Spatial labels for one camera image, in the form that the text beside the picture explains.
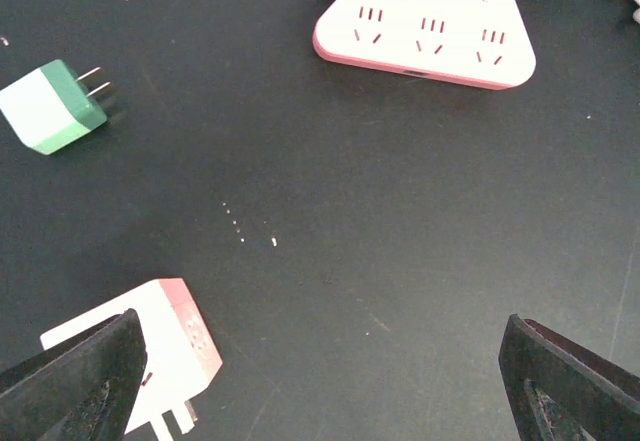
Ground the green USB charger plug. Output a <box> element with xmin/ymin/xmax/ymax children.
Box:
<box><xmin>1</xmin><ymin>59</ymin><xmax>114</xmax><ymax>155</ymax></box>

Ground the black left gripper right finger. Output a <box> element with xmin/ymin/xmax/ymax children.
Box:
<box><xmin>499</xmin><ymin>314</ymin><xmax>639</xmax><ymax>440</ymax></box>

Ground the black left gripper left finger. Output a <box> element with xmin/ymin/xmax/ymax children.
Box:
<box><xmin>1</xmin><ymin>309</ymin><xmax>147</xmax><ymax>440</ymax></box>

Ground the pink triangular power strip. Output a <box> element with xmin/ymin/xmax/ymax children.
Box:
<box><xmin>313</xmin><ymin>0</ymin><xmax>536</xmax><ymax>90</ymax></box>

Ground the pink square socket adapter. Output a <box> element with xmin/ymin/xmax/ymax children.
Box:
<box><xmin>40</xmin><ymin>278</ymin><xmax>223</xmax><ymax>440</ymax></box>

